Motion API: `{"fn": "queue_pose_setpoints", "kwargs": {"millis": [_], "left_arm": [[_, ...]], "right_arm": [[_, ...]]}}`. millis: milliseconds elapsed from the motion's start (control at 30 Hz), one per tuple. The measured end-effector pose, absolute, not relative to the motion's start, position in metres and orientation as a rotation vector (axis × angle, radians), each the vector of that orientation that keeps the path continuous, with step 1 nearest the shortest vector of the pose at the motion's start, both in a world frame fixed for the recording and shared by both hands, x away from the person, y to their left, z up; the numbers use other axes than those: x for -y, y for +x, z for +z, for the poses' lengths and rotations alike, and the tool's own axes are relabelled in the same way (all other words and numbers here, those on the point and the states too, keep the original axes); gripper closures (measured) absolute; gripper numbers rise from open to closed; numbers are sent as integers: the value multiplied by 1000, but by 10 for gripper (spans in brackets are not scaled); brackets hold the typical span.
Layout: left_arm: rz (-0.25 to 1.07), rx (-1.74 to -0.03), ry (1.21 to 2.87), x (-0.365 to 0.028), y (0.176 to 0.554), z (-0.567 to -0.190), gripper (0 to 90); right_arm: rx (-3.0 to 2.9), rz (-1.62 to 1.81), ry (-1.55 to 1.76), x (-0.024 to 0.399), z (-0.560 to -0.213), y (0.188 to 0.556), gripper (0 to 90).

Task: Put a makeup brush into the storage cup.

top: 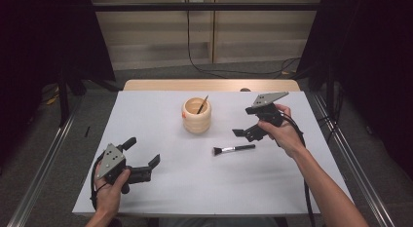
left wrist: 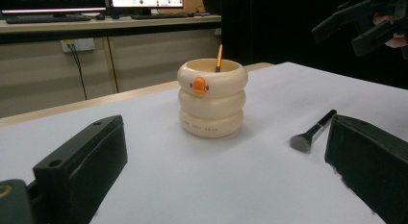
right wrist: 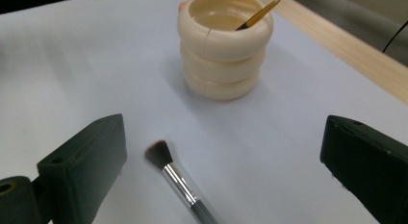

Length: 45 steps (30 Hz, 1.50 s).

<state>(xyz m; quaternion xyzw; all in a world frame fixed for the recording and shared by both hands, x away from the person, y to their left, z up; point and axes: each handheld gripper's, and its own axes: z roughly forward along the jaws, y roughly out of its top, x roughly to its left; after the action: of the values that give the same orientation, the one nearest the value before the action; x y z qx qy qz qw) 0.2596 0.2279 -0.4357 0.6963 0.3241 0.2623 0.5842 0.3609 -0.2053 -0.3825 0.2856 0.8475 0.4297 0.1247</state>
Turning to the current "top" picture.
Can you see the ribbed wooden cup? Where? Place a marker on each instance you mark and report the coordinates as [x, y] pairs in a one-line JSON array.
[[196, 118]]

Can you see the white table board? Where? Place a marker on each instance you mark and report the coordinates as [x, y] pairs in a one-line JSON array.
[[195, 188]]

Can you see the person's right hand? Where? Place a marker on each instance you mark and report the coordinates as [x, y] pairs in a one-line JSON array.
[[284, 134]]

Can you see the black curtain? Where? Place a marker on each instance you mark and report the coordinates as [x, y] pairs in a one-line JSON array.
[[39, 42], [373, 58]]

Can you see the person's left hand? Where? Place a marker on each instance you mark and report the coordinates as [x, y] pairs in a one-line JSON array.
[[110, 197]]

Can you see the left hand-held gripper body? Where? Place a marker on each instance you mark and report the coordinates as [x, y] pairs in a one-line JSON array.
[[111, 160]]

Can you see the wooden table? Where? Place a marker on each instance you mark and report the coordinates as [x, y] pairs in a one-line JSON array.
[[195, 85]]

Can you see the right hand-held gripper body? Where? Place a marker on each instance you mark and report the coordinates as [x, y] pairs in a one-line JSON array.
[[268, 115]]

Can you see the metal floor rail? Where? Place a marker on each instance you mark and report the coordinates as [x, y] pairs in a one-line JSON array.
[[357, 175], [42, 168]]

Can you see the black horizontal bar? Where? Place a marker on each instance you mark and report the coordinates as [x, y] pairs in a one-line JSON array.
[[207, 7]]

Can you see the black pencil with orange tip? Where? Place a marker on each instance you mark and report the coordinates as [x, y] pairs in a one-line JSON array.
[[202, 105]]

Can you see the black stand post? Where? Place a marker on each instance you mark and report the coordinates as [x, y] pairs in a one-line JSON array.
[[63, 100]]

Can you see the black makeup brush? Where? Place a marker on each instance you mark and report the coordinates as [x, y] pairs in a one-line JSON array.
[[233, 148]]

